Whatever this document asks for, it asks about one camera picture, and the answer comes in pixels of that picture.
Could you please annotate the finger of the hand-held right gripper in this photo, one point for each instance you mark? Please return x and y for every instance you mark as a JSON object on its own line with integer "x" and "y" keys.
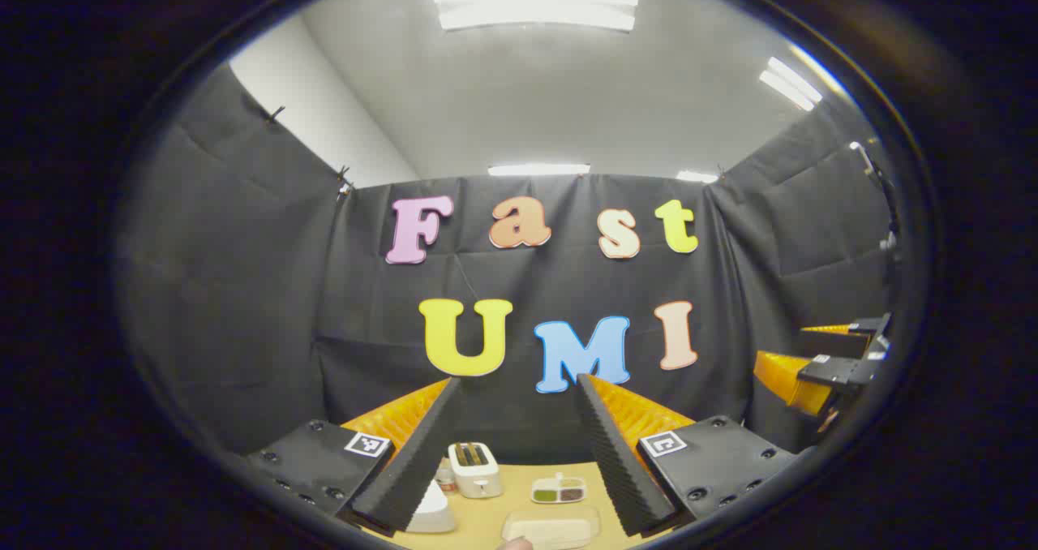
{"x": 835, "y": 371}
{"x": 835, "y": 343}

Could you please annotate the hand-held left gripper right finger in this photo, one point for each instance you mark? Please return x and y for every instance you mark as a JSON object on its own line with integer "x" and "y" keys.
{"x": 620, "y": 469}

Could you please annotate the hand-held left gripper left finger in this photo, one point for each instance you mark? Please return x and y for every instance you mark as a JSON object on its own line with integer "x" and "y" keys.
{"x": 413, "y": 461}

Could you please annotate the white rice cooker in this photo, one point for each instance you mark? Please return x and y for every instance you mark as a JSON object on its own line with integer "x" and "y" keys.
{"x": 438, "y": 513}

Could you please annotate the clear tray of white rice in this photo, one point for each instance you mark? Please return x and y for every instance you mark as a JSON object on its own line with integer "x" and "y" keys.
{"x": 551, "y": 530}

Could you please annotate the small clear plastic bottle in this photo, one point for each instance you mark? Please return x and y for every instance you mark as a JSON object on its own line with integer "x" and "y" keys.
{"x": 445, "y": 481}

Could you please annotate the brown toast slice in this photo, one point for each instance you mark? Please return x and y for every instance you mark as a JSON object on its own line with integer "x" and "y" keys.
{"x": 463, "y": 454}
{"x": 480, "y": 453}

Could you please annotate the white sectioned grain dish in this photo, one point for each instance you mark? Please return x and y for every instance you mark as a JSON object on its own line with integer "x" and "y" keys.
{"x": 559, "y": 485}

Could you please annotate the white toaster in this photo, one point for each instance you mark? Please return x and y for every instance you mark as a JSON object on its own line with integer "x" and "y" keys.
{"x": 478, "y": 481}

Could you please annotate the black backdrop cloth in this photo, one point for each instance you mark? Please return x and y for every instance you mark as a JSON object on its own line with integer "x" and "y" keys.
{"x": 243, "y": 290}

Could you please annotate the black cloth clip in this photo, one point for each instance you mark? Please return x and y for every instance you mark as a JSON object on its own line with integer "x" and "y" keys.
{"x": 344, "y": 178}
{"x": 276, "y": 114}

